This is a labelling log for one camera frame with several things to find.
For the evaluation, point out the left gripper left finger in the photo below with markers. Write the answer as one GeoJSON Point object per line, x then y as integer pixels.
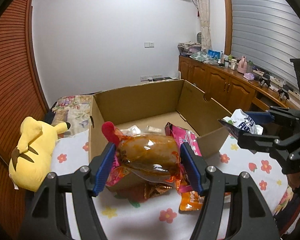
{"type": "Point", "coordinates": [47, 217]}

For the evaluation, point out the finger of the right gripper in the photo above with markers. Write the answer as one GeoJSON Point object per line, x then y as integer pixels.
{"type": "Point", "coordinates": [277, 115]}
{"type": "Point", "coordinates": [263, 143]}

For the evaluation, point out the white blue snack packet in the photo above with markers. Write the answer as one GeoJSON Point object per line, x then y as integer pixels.
{"type": "Point", "coordinates": [243, 121]}

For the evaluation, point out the brown glazed meat packet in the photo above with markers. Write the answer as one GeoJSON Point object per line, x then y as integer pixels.
{"type": "Point", "coordinates": [148, 154]}

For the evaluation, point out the small white snack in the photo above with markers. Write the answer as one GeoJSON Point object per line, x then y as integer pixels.
{"type": "Point", "coordinates": [142, 129]}

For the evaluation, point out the wooden sideboard cabinet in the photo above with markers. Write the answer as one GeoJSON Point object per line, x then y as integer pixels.
{"type": "Point", "coordinates": [230, 88]}

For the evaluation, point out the purple small pouch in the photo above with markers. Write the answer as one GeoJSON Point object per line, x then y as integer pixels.
{"type": "Point", "coordinates": [249, 76]}

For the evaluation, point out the pink kettle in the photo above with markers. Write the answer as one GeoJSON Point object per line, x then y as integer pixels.
{"type": "Point", "coordinates": [242, 65]}

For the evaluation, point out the yellow pikachu plush toy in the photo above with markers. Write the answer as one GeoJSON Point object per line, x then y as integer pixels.
{"type": "Point", "coordinates": [31, 159]}

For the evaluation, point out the orange sausage snack packet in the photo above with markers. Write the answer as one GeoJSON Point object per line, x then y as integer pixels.
{"type": "Point", "coordinates": [191, 201]}

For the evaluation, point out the blue box on sideboard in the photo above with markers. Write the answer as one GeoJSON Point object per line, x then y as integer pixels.
{"type": "Point", "coordinates": [214, 54]}

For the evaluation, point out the brown cardboard box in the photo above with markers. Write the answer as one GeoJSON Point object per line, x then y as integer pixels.
{"type": "Point", "coordinates": [155, 104]}

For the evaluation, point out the grey window blind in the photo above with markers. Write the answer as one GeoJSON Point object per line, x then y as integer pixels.
{"type": "Point", "coordinates": [267, 32]}

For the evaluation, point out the orange foil candy wrapper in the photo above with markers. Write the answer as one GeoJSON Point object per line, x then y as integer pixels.
{"type": "Point", "coordinates": [136, 189]}

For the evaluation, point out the folded patterned cloth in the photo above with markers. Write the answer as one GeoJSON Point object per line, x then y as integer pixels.
{"type": "Point", "coordinates": [194, 51]}

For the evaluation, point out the floral quilt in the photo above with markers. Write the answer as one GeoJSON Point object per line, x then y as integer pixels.
{"type": "Point", "coordinates": [72, 109]}

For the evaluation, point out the wooden louvered wardrobe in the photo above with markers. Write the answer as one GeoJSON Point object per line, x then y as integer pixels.
{"type": "Point", "coordinates": [21, 95]}

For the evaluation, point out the beige curtain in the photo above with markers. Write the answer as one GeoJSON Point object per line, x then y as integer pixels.
{"type": "Point", "coordinates": [204, 16]}

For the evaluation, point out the black camera gadget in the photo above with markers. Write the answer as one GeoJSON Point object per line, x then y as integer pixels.
{"type": "Point", "coordinates": [265, 81]}

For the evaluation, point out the wall power strip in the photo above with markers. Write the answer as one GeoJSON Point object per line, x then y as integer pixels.
{"type": "Point", "coordinates": [150, 77]}

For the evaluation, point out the white wall switch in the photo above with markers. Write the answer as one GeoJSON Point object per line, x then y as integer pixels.
{"type": "Point", "coordinates": [149, 44]}

